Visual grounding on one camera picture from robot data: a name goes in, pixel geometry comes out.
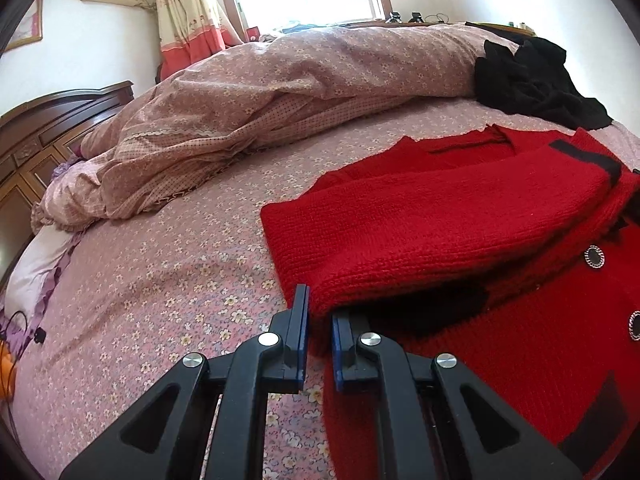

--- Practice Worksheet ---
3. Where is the black garment pile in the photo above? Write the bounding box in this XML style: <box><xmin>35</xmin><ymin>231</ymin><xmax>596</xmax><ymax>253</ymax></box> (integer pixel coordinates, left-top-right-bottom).
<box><xmin>474</xmin><ymin>23</ymin><xmax>613</xmax><ymax>130</ymax></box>

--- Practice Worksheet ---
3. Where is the cream and red curtain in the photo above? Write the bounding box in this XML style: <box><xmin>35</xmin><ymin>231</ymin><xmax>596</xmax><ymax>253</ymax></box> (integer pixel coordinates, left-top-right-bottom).
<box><xmin>155</xmin><ymin>0</ymin><xmax>244</xmax><ymax>80</ymax></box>

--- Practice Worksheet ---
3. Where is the orange object by bed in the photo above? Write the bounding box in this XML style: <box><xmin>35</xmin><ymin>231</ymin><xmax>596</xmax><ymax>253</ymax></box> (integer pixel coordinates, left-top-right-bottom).
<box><xmin>0</xmin><ymin>340</ymin><xmax>16</xmax><ymax>401</ymax></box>

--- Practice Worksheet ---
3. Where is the framed wall picture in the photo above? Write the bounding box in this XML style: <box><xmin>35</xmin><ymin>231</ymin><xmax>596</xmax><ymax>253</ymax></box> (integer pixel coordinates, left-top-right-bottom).
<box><xmin>4</xmin><ymin>0</ymin><xmax>43</xmax><ymax>52</ymax></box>

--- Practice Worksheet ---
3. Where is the white lilac pillow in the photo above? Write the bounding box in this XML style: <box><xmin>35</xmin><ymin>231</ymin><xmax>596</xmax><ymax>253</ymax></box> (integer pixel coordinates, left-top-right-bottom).
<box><xmin>4</xmin><ymin>226</ymin><xmax>77</xmax><ymax>327</ymax></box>

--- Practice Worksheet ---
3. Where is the red knit cardigan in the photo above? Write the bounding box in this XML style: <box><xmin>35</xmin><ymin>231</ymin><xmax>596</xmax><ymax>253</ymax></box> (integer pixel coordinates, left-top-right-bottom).
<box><xmin>260</xmin><ymin>125</ymin><xmax>639</xmax><ymax>478</ymax></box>

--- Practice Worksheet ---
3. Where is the dark wooden headboard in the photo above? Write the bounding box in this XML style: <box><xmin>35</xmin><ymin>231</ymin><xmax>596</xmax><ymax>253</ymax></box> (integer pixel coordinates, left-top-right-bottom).
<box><xmin>0</xmin><ymin>80</ymin><xmax>134</xmax><ymax>282</ymax></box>

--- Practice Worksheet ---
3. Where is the pink floral bed sheet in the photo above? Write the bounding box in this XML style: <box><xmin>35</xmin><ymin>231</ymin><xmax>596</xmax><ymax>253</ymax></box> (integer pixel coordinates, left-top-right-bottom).
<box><xmin>12</xmin><ymin>100</ymin><xmax>639</xmax><ymax>479</ymax></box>

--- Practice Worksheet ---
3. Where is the pink floral duvet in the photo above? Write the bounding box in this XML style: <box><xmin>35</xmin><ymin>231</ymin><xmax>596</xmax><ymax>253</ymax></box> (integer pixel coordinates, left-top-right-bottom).
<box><xmin>32</xmin><ymin>24</ymin><xmax>492</xmax><ymax>232</ymax></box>

